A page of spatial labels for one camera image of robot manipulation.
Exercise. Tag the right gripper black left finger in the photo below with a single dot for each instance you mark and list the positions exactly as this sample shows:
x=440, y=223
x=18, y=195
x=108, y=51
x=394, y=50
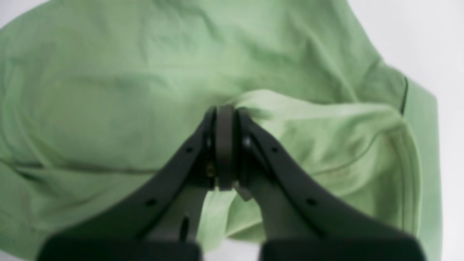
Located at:
x=159, y=222

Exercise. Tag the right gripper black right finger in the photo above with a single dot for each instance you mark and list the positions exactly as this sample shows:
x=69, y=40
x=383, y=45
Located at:
x=303, y=221

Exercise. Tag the green polo shirt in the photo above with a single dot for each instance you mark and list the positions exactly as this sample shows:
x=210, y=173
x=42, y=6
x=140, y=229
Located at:
x=97, y=95

